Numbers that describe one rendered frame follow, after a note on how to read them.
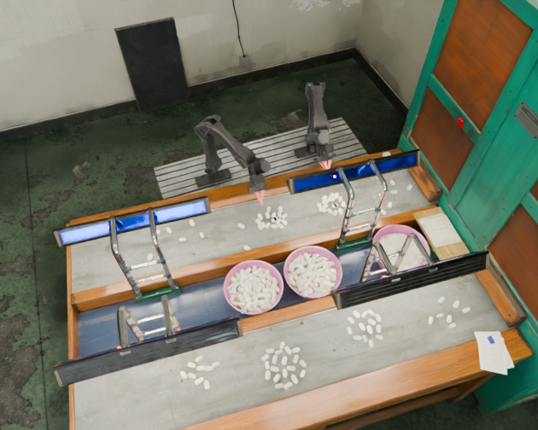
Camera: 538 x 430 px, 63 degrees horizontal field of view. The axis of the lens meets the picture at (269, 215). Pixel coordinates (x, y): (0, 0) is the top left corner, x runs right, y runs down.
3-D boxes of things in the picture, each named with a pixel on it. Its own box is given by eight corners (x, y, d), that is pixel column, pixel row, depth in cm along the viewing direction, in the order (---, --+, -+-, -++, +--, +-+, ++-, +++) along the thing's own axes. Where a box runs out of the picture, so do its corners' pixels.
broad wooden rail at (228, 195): (81, 240, 234) (68, 219, 219) (394, 169, 263) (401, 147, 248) (82, 258, 227) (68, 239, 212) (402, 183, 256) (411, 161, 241)
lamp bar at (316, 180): (284, 182, 197) (285, 171, 191) (412, 153, 207) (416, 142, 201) (290, 195, 192) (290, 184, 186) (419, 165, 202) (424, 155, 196)
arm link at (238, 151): (257, 153, 213) (211, 107, 210) (246, 165, 209) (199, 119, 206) (248, 163, 224) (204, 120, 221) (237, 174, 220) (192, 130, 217)
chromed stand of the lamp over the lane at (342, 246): (323, 223, 228) (332, 164, 192) (359, 214, 231) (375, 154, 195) (336, 253, 217) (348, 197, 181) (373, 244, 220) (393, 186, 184)
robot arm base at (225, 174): (230, 168, 241) (227, 159, 245) (195, 178, 237) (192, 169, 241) (232, 177, 247) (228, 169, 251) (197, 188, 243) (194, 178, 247)
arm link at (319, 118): (330, 125, 218) (324, 74, 229) (312, 126, 218) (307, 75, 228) (327, 138, 230) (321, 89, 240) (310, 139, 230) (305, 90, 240)
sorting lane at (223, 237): (72, 244, 216) (70, 241, 214) (409, 167, 245) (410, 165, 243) (73, 298, 199) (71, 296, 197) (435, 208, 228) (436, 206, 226)
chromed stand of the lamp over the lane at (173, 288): (133, 269, 213) (105, 214, 177) (174, 258, 216) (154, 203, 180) (137, 304, 202) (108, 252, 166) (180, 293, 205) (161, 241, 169)
